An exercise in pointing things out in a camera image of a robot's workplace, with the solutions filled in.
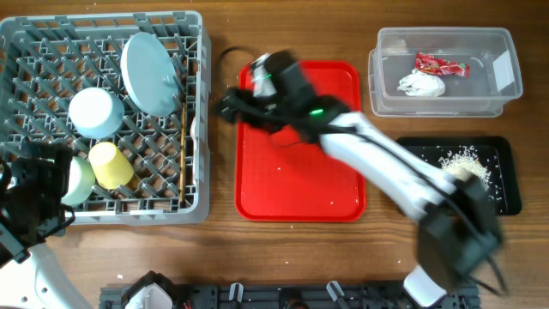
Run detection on green saucer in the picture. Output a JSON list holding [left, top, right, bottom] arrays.
[[61, 156, 96, 206]]

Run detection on yellow cup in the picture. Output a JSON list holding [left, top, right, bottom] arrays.
[[88, 142, 134, 190]]

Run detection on white plastic fork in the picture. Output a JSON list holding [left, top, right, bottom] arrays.
[[190, 117, 199, 185]]

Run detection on light blue bowl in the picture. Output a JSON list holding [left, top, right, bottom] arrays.
[[69, 88, 125, 139]]

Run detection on wooden chopstick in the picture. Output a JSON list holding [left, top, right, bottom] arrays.
[[178, 103, 187, 207]]

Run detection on light blue plate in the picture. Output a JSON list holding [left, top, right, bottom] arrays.
[[120, 32, 178, 117]]

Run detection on white tissue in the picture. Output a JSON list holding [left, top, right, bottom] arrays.
[[397, 70, 445, 97]]

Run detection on red snack wrapper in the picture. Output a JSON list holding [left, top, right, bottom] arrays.
[[414, 52, 470, 78]]

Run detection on pile of rice waste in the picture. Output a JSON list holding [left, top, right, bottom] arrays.
[[414, 145, 504, 203]]

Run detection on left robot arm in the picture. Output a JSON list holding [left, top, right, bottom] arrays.
[[1, 142, 90, 308]]

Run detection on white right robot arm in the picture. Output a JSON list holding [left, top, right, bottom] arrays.
[[214, 50, 508, 307]]

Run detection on grey dishwasher rack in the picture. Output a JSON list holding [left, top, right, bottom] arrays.
[[1, 10, 212, 226]]

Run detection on clear plastic waste bin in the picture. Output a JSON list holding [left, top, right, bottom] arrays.
[[368, 27, 523, 118]]

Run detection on black waste tray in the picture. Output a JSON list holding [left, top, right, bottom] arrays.
[[397, 136, 522, 215]]

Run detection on red plastic tray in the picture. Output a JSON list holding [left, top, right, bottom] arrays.
[[233, 60, 367, 223]]

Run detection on white label in bin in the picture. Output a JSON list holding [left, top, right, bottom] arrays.
[[492, 50, 515, 92]]

